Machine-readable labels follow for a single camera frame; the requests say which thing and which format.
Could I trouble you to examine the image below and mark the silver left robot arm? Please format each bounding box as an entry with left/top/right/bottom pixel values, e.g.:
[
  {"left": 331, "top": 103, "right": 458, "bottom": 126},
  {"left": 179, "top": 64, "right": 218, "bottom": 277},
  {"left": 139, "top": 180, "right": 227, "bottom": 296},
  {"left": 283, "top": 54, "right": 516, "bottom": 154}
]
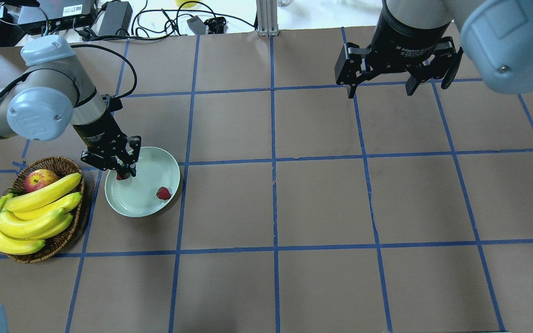
[{"left": 0, "top": 35, "right": 142, "bottom": 180}]

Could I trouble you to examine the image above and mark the red apple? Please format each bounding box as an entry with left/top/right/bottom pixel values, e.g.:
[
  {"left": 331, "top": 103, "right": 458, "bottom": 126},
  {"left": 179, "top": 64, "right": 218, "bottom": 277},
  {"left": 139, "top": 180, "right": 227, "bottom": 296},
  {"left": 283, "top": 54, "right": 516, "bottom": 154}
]
[{"left": 24, "top": 169, "right": 60, "bottom": 192}]

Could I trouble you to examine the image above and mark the black power adapter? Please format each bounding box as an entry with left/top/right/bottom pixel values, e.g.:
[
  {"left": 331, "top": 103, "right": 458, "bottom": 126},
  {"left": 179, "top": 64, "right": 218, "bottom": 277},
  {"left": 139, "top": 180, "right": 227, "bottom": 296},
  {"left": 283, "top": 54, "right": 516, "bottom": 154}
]
[{"left": 98, "top": 1, "right": 133, "bottom": 37}]

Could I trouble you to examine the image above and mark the woven wicker basket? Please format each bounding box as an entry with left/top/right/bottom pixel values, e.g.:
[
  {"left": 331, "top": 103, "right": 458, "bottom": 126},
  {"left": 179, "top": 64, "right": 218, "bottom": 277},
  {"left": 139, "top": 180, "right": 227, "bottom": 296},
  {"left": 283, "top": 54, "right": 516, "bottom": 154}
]
[{"left": 3, "top": 156, "right": 87, "bottom": 264}]

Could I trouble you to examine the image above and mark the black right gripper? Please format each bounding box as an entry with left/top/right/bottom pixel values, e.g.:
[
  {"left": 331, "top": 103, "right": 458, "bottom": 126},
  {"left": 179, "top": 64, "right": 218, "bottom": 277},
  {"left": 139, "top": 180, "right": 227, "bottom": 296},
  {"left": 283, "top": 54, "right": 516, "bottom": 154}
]
[{"left": 334, "top": 5, "right": 463, "bottom": 99}]

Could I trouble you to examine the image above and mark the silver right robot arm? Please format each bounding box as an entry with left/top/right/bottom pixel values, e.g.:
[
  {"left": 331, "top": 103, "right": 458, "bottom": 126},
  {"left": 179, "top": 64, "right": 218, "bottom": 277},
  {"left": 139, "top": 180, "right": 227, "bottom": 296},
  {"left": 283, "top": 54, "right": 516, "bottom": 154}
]
[{"left": 335, "top": 0, "right": 533, "bottom": 99}]

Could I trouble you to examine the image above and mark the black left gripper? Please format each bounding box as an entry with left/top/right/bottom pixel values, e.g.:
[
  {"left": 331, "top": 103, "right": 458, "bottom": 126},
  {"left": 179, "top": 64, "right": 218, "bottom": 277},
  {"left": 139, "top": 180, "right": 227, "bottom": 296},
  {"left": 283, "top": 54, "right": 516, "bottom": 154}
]
[{"left": 81, "top": 111, "right": 141, "bottom": 177}]

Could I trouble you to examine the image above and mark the aluminium frame post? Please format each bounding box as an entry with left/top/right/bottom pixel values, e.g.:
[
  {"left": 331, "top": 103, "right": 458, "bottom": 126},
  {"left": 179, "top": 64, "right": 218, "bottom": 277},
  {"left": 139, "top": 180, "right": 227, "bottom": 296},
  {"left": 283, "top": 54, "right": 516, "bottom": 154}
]
[{"left": 256, "top": 0, "right": 280, "bottom": 37}]

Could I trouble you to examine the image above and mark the light green plate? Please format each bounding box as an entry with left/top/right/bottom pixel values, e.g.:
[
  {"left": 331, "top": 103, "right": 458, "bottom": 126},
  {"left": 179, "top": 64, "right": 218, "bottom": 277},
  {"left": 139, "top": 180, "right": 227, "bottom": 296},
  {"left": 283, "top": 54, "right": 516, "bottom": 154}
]
[{"left": 104, "top": 146, "right": 180, "bottom": 218}]

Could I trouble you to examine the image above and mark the yellow banana bunch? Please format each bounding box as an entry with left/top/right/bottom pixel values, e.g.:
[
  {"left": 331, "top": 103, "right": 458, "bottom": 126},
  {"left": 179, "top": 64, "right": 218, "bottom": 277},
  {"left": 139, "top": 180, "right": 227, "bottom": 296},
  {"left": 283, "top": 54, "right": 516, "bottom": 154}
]
[{"left": 0, "top": 173, "right": 82, "bottom": 255}]

